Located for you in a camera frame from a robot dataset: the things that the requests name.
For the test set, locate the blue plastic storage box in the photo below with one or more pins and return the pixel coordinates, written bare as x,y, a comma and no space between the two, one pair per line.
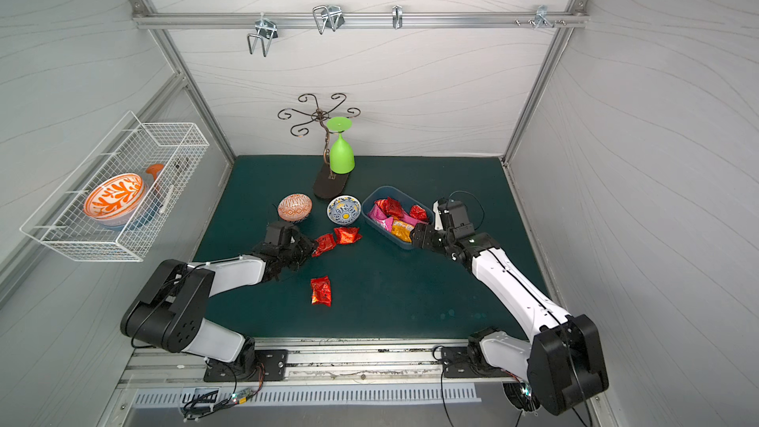
406,202

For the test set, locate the metal double hook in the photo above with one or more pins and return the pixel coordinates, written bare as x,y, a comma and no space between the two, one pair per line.
263,35

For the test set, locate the orange white bowl in basket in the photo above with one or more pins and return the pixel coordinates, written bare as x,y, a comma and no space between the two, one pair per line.
113,202

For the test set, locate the white wire wall basket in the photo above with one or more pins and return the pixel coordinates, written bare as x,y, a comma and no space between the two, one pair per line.
60,224

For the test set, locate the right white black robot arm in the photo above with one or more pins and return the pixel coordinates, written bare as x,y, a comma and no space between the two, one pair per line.
560,364

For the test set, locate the aluminium top rail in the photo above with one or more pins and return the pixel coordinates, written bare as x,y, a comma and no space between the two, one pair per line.
353,20

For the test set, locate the pink tea bag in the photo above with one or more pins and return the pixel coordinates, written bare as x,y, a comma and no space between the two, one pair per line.
410,220
385,222

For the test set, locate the red tea bag front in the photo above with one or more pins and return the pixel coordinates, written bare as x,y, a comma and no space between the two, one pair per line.
321,291

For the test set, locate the green plastic goblet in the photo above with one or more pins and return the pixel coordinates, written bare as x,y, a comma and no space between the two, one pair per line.
341,155

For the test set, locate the blue patterned small bowl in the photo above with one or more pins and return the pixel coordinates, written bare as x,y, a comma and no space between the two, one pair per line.
344,210

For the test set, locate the orange spoon in basket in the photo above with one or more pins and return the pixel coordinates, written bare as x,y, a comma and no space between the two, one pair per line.
155,171

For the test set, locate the small red tea bag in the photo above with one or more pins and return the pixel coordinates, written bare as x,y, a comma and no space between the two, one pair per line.
324,244

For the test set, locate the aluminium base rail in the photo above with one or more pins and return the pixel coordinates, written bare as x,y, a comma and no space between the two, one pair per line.
311,361

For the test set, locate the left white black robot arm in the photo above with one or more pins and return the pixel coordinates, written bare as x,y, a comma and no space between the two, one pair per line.
170,311

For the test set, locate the dark cup stand with rod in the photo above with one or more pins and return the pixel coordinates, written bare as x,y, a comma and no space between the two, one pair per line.
327,185

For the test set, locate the orange patterned ceramic bowl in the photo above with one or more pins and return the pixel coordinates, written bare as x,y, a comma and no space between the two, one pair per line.
295,208

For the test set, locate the large red tea bag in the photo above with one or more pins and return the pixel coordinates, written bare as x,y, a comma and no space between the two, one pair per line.
391,208

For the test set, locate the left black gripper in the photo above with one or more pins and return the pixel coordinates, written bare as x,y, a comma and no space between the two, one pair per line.
298,243

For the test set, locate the yellow tea bag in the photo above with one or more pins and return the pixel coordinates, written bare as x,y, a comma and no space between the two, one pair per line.
402,231

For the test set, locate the metal hook right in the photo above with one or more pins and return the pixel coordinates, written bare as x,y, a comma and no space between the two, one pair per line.
541,19

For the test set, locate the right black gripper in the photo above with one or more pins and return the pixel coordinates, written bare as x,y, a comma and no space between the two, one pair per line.
427,236

